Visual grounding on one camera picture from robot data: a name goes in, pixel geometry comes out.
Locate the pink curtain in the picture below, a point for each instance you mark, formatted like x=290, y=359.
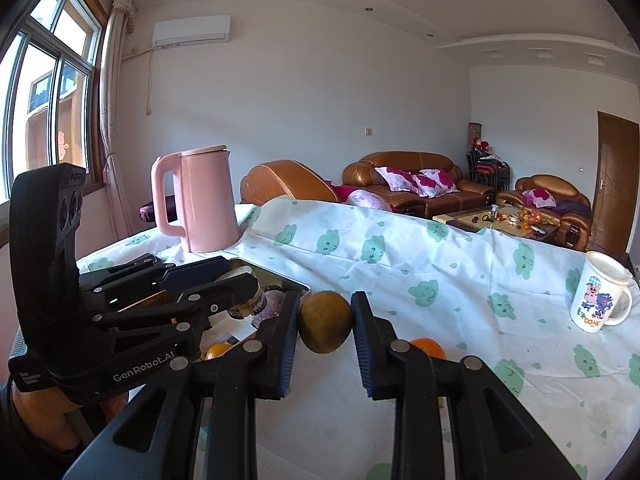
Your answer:
x=121, y=21

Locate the stacked chairs in corner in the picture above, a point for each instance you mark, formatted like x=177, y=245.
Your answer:
x=485, y=167

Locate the purple passion fruit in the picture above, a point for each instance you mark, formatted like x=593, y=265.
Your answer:
x=272, y=303

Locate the white air conditioner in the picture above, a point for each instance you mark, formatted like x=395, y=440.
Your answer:
x=191, y=31

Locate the round orange tangerine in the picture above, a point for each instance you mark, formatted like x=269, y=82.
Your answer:
x=430, y=347

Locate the magenta floral pillow left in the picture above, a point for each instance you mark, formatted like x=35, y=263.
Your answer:
x=397, y=180

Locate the brown wooden door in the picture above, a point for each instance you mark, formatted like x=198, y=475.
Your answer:
x=615, y=199

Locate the brown leather long sofa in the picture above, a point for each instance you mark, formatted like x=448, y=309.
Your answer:
x=470, y=195

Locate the paper leaflet in tin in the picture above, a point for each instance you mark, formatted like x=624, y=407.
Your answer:
x=225, y=330

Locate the brown round longan fruit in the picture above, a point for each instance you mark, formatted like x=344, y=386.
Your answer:
x=324, y=321

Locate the brown leather armchair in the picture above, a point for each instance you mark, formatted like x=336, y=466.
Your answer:
x=573, y=209

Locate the window with frame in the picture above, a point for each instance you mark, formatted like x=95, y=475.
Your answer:
x=49, y=91

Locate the cloud print tablecloth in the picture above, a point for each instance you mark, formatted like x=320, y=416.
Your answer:
x=486, y=294

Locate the brown leather near chair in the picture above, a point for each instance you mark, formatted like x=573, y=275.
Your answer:
x=284, y=178

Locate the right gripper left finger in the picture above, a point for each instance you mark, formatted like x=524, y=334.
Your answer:
x=156, y=435

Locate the pink electric kettle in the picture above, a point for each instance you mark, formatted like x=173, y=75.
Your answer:
x=204, y=198

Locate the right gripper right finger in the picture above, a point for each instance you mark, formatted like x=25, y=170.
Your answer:
x=492, y=435

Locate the magenta floral pillow right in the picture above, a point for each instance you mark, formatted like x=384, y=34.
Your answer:
x=433, y=183

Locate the chocolate pie roll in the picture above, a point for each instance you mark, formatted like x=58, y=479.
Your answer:
x=247, y=293

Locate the magenta pillow on armchair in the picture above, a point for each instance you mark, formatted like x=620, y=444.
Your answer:
x=538, y=198

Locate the person left hand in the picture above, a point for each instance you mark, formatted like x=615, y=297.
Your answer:
x=44, y=415

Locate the magenta floral pillow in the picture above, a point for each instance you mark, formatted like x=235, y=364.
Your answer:
x=433, y=183
x=397, y=180

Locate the coffee table with items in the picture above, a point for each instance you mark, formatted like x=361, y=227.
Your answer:
x=515, y=221

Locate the oval orange front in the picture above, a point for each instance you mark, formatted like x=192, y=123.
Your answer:
x=216, y=350

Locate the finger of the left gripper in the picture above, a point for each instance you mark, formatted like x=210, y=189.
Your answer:
x=146, y=275
x=167, y=322

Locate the white cartoon mug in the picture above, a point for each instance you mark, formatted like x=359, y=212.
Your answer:
x=603, y=296

